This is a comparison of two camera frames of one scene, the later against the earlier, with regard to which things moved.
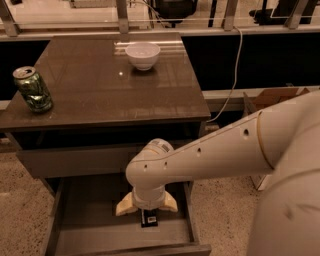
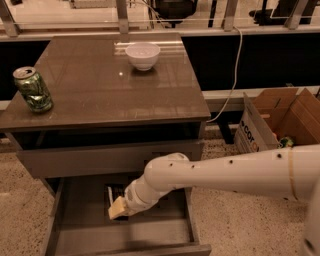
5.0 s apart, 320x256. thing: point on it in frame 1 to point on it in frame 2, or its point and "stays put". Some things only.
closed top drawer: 85,162 stays put
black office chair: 174,11 stays put
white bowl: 143,54 stays put
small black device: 149,217 to 112,192
